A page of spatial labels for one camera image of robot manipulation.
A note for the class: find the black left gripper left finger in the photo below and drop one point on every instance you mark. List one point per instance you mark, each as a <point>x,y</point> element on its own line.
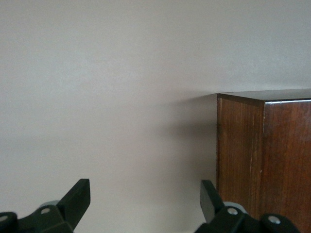
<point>75,204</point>

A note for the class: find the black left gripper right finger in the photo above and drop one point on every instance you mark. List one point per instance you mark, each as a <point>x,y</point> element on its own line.
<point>209,205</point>

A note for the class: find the dark red wooden cabinet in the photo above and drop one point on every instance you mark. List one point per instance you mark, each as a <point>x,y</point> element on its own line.
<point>279,157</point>

